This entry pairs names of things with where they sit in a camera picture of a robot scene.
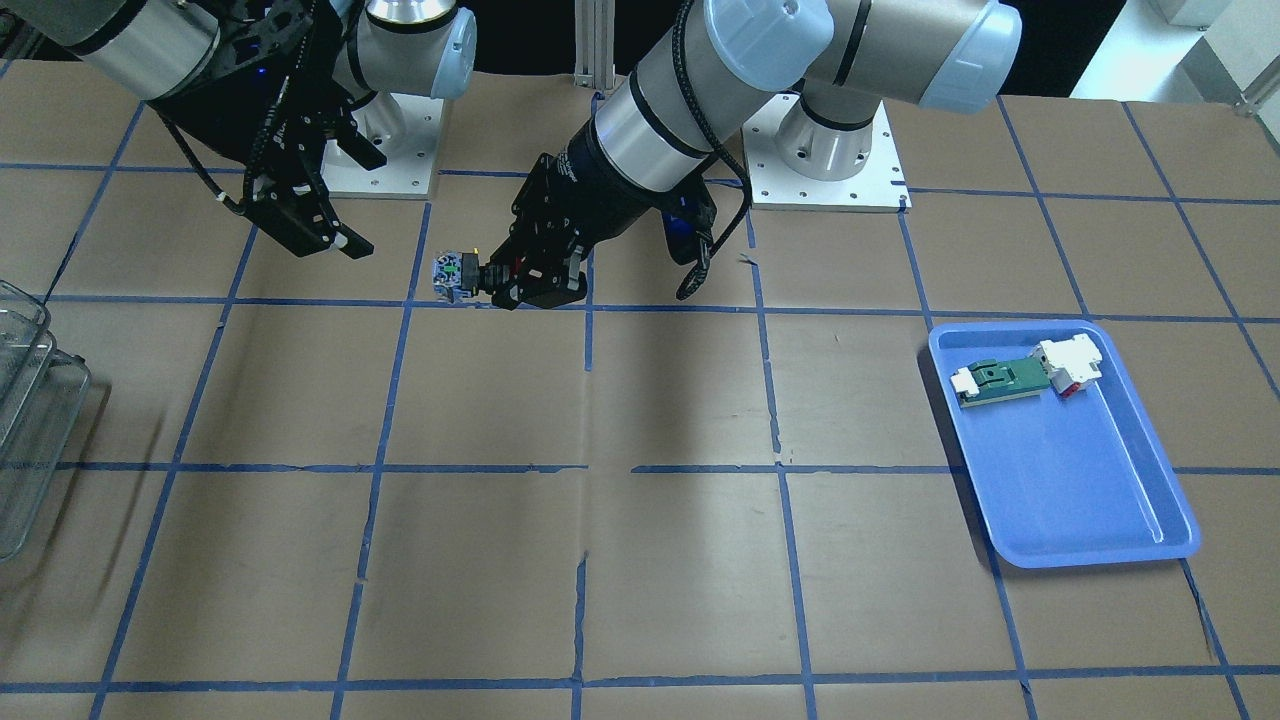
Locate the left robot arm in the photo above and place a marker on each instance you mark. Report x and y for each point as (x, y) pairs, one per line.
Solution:
(648, 146)

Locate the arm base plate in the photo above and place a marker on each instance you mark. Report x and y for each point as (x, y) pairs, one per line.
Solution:
(408, 130)
(797, 165)

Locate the green terminal block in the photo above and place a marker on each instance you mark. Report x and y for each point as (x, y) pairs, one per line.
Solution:
(990, 381)

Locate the aluminium frame post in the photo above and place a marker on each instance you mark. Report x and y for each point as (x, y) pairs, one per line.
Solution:
(593, 38)

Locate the blue plastic tray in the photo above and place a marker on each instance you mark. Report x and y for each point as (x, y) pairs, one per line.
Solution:
(1065, 482)

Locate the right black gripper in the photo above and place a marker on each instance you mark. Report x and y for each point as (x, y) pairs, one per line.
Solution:
(212, 112)

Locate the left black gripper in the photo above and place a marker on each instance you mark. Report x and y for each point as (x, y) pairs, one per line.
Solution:
(612, 203)

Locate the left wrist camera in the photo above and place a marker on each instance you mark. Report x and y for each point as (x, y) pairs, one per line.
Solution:
(688, 215)

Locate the white circuit breaker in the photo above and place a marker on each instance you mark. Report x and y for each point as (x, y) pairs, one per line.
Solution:
(1070, 365)

